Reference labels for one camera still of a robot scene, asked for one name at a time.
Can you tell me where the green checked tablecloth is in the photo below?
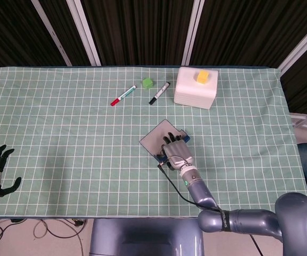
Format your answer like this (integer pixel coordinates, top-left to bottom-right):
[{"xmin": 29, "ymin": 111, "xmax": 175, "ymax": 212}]
[{"xmin": 0, "ymin": 66, "xmax": 307, "ymax": 218}]

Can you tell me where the blue-grey robot torso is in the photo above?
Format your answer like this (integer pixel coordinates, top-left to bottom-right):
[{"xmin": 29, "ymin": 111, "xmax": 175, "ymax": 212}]
[{"xmin": 89, "ymin": 218, "xmax": 204, "ymax": 256}]

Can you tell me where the aluminium frame rail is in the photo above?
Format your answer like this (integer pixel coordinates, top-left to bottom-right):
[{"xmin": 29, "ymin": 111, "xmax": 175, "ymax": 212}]
[{"xmin": 289, "ymin": 110, "xmax": 307, "ymax": 132}]

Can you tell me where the black cap whiteboard marker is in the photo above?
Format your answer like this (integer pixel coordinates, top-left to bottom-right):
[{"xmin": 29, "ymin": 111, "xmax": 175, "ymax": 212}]
[{"xmin": 148, "ymin": 81, "xmax": 171, "ymax": 105}]

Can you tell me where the white frame post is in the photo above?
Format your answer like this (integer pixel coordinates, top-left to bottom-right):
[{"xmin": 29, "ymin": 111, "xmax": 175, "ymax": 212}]
[
  {"xmin": 66, "ymin": 0, "xmax": 102, "ymax": 67},
  {"xmin": 181, "ymin": 0, "xmax": 205, "ymax": 67},
  {"xmin": 31, "ymin": 0, "xmax": 73, "ymax": 67},
  {"xmin": 277, "ymin": 18, "xmax": 307, "ymax": 78}
]

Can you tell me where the grey floor cable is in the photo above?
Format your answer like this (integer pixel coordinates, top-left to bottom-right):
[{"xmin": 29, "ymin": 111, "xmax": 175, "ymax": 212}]
[{"xmin": 32, "ymin": 218, "xmax": 53, "ymax": 238}]

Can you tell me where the yellow block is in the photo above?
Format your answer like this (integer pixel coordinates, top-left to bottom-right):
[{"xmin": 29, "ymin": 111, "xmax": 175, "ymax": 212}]
[{"xmin": 195, "ymin": 70, "xmax": 210, "ymax": 85}]

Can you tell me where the green cube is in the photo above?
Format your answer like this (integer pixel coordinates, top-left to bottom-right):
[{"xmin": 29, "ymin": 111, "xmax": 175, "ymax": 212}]
[{"xmin": 141, "ymin": 77, "xmax": 154, "ymax": 90}]

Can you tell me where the black pleated curtain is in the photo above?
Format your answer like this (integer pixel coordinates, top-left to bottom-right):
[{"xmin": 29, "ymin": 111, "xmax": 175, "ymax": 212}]
[{"xmin": 0, "ymin": 0, "xmax": 307, "ymax": 114}]

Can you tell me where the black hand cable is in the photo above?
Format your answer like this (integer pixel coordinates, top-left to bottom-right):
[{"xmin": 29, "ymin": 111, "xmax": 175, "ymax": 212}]
[{"xmin": 157, "ymin": 162, "xmax": 263, "ymax": 256}]

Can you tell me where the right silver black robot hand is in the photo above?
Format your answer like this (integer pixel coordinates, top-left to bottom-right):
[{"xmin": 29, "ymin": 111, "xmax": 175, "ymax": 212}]
[{"xmin": 159, "ymin": 131, "xmax": 196, "ymax": 171}]

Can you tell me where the black floor cable bundle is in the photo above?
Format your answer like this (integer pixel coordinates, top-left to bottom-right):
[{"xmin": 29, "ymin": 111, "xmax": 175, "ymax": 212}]
[{"xmin": 0, "ymin": 218, "xmax": 90, "ymax": 256}]

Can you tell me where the blue whiteboard eraser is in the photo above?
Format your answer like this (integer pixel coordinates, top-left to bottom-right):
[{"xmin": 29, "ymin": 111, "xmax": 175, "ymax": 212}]
[{"xmin": 138, "ymin": 119, "xmax": 191, "ymax": 163}]

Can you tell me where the red cap whiteboard marker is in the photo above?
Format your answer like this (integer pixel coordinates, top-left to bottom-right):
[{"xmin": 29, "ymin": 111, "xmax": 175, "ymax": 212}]
[{"xmin": 110, "ymin": 85, "xmax": 137, "ymax": 107}]

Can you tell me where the white ribbed plastic box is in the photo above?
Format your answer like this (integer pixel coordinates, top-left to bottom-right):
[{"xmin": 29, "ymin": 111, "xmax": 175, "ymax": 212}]
[{"xmin": 174, "ymin": 66, "xmax": 219, "ymax": 110}]

